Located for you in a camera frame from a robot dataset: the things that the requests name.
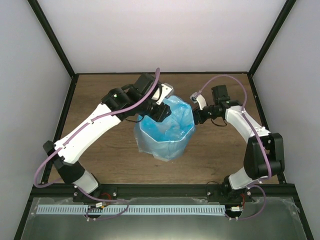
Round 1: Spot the blue plastic trash bag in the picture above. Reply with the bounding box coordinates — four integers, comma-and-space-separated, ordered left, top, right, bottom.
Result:
133, 95, 196, 162

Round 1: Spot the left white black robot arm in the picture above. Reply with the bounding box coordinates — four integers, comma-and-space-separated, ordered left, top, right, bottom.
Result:
43, 70, 174, 202

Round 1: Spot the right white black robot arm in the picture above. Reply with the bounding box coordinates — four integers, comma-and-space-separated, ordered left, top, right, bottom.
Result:
190, 85, 285, 202

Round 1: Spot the grey metal front plate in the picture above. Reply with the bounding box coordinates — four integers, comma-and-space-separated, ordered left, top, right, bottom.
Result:
21, 197, 307, 240

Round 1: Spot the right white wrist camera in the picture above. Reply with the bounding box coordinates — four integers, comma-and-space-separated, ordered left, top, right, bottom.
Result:
189, 92, 207, 110

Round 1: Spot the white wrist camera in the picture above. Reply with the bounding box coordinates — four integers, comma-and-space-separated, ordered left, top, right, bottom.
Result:
154, 83, 174, 105
189, 92, 207, 110

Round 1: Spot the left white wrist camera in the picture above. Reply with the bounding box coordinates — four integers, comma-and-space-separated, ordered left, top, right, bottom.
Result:
154, 83, 174, 105

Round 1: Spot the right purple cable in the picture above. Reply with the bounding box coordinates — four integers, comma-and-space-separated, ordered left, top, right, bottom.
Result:
197, 74, 273, 222

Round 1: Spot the purple cable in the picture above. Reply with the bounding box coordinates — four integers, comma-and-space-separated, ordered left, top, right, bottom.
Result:
33, 67, 162, 222
197, 74, 273, 222

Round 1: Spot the light blue slotted cable duct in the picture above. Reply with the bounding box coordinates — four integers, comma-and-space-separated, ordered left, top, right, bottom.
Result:
36, 204, 226, 216

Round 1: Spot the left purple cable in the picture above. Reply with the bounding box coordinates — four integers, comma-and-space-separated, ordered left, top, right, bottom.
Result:
33, 67, 162, 222

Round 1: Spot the black mounting rail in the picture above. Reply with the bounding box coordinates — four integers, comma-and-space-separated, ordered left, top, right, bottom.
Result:
29, 183, 299, 203

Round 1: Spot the black enclosure frame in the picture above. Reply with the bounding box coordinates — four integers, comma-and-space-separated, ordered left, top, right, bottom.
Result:
14, 0, 316, 240

